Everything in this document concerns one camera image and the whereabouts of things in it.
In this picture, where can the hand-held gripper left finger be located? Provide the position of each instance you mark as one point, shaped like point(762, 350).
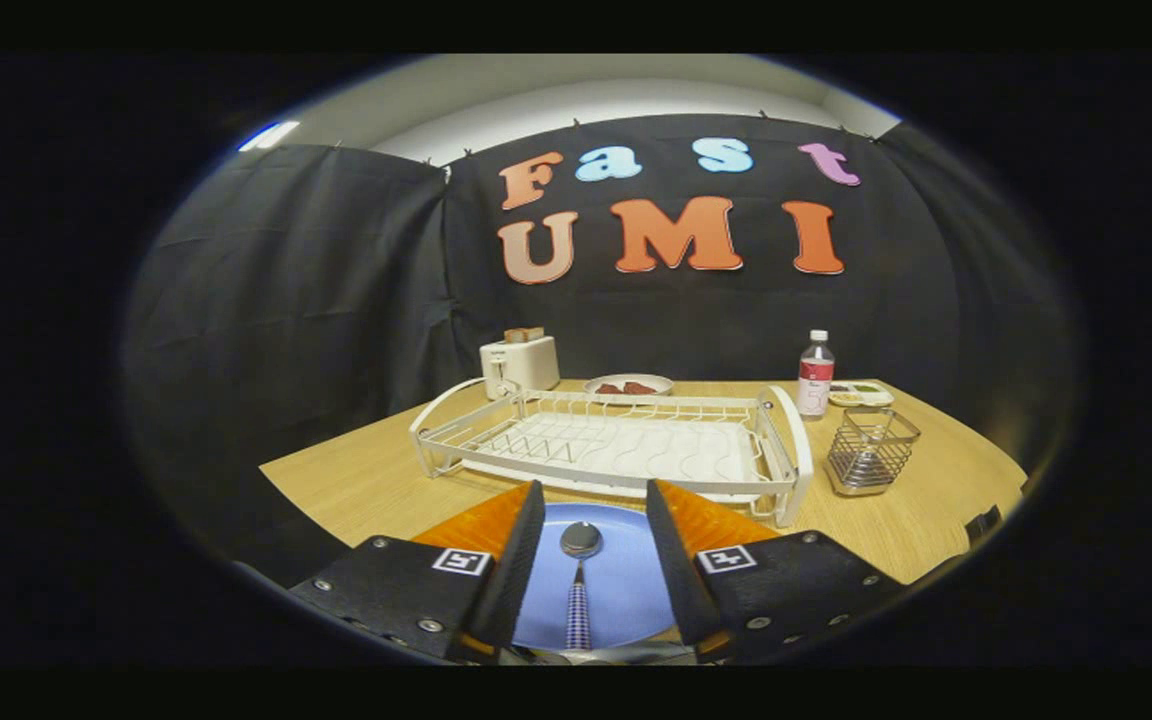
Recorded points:
point(511, 580)

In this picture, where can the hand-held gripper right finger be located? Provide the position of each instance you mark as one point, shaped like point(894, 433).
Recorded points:
point(676, 580)

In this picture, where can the round blue plate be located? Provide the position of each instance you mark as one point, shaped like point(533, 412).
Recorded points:
point(626, 590)

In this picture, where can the small white plate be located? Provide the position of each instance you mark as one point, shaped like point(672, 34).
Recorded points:
point(628, 379)

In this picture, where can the reddish brown food pieces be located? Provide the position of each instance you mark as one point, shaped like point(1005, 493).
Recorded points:
point(626, 388)

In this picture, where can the cream toaster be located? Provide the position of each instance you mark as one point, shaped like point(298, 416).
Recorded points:
point(531, 365)

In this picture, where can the clear bottle with red label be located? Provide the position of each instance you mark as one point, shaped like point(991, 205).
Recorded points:
point(815, 380)

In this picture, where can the brown bread slice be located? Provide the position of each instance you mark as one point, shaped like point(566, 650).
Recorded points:
point(524, 334)

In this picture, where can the white divided snack tray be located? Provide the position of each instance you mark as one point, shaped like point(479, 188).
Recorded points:
point(861, 399)

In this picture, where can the black backdrop cloth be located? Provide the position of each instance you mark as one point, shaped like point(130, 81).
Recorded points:
point(336, 280)

